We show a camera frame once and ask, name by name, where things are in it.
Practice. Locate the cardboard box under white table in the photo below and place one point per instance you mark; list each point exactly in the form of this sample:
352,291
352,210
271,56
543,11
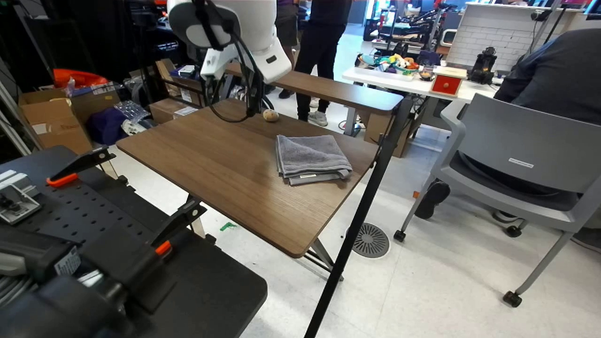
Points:
378,127

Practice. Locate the large open cardboard box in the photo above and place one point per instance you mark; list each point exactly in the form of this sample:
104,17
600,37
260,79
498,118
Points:
53,118

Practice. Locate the small black orange clamp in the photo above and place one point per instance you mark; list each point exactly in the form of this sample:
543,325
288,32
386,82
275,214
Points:
81,163

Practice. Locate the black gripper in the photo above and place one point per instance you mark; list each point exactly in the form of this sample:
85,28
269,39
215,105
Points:
252,80

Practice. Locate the black tripod pole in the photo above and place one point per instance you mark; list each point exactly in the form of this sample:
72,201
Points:
359,212

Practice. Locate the white table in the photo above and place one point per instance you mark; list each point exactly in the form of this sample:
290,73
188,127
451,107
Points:
401,82

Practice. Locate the narrow brown wooden table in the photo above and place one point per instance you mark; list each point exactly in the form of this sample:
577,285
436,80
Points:
326,86

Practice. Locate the small flat cardboard box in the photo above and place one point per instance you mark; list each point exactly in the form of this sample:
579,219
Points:
166,110

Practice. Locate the printed card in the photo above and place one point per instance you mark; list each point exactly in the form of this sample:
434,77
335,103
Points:
17,204

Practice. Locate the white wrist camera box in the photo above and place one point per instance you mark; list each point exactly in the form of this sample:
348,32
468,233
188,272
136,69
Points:
217,64

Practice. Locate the large black orange clamp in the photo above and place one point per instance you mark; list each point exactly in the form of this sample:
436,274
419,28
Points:
175,227

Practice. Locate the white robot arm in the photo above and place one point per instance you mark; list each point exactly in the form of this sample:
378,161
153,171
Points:
250,30

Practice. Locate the black table leg frame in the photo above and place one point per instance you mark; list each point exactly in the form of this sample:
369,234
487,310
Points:
320,255

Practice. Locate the red box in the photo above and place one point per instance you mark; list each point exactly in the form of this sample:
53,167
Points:
446,84

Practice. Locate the seated person in grey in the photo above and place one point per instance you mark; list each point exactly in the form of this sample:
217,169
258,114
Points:
557,75

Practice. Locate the black tabletop device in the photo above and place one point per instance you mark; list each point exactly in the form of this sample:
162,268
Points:
483,65

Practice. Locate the orange bag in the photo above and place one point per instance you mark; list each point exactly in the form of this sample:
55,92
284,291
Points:
78,79

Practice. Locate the grey rolling chair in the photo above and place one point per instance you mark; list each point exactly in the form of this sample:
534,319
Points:
526,142

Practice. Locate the round metal floor drain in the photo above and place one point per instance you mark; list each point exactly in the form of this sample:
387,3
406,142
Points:
371,240

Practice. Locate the colourful toy pile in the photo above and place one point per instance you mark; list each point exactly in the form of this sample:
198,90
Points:
391,62

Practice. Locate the green floor tape piece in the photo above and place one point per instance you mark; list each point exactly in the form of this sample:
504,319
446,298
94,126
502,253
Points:
228,225

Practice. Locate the white perforated board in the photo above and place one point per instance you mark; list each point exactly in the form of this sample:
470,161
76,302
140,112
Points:
495,30

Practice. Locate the grey towel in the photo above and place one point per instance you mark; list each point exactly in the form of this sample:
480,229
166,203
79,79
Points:
312,159

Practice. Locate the standing person black trousers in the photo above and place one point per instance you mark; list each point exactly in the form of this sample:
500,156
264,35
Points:
320,43

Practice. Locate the black perforated platform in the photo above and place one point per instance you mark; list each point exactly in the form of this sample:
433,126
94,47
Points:
207,300

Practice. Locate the purple cloth bag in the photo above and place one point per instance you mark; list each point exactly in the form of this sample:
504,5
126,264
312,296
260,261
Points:
106,126

